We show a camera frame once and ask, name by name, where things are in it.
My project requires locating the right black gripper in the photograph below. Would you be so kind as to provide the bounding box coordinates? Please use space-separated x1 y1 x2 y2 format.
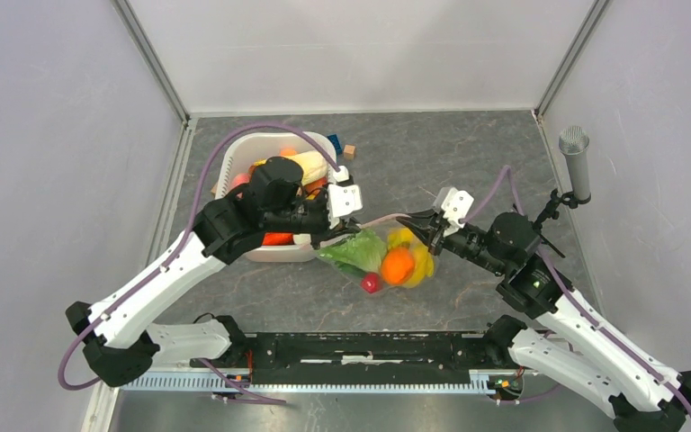
398 205 508 275

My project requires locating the yellow banana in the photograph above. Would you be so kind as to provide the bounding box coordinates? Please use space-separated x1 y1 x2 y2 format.
387 228 435 289

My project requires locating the orange bell pepper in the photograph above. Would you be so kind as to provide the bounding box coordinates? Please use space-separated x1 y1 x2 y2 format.
379 246 415 285

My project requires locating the clear zip top bag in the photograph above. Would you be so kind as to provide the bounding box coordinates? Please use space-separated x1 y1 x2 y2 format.
316 213 438 294

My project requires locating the yellow crinkled lettuce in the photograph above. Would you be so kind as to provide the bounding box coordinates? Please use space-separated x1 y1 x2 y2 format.
248 150 329 185

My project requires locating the green napa cabbage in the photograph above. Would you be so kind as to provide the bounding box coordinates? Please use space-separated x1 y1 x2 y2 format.
318 229 388 273

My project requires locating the red apple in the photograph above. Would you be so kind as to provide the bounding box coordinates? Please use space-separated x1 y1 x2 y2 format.
360 273 382 294

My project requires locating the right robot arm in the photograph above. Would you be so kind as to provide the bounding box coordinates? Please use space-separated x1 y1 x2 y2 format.
398 210 691 431

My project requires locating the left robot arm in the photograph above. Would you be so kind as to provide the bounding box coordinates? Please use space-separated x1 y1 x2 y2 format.
66 157 363 387

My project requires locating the orange chili pepper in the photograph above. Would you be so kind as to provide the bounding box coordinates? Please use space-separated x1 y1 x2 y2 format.
262 232 294 247

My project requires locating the small wooden cube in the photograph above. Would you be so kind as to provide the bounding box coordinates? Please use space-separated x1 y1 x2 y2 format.
343 145 356 160

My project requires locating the blue toy block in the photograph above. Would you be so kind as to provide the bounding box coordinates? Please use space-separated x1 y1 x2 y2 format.
327 134 344 155

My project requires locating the lower reddish peach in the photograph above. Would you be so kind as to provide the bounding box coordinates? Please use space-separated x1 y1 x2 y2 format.
229 172 250 190

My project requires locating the white plastic basket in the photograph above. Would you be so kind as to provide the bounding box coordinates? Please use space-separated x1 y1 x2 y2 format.
214 132 318 263

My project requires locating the black microphone tripod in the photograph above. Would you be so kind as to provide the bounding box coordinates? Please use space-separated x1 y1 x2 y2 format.
533 188 580 259

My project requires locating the grey microphone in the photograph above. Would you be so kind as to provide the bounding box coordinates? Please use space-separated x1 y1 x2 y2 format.
558 125 591 204

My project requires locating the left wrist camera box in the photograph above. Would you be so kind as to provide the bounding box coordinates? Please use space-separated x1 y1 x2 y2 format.
326 166 363 214

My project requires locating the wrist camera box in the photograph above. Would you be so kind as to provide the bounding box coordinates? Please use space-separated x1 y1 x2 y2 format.
433 186 474 237
326 166 363 214

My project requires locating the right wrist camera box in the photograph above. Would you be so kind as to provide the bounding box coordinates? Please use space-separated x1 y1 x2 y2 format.
433 186 474 237

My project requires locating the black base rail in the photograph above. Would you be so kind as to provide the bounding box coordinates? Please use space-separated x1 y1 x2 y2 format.
211 331 518 385

